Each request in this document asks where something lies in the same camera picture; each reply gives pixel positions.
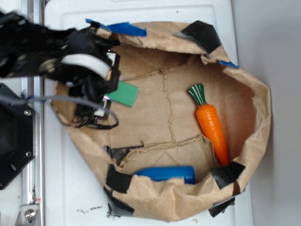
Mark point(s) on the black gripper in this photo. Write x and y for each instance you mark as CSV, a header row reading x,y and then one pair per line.
x,y
84,61

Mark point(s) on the green block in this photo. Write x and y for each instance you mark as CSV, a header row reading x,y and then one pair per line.
x,y
125,94

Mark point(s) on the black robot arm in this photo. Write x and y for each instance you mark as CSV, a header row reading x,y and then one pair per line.
x,y
23,46

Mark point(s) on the brown paper bag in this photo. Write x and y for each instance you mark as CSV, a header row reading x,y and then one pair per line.
x,y
163,64

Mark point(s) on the white plastic bin lid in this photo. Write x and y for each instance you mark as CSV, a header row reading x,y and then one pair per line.
x,y
73,196

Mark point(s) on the orange toy carrot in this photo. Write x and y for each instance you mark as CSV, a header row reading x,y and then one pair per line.
x,y
210,124

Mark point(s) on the blue cylinder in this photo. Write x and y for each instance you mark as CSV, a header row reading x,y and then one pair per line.
x,y
159,174

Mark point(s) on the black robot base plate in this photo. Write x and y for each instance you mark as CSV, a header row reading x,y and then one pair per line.
x,y
16,137

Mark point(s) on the aluminium rail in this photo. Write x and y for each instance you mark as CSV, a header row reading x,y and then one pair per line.
x,y
33,191

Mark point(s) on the metal corner bracket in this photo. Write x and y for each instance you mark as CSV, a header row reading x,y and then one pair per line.
x,y
29,215

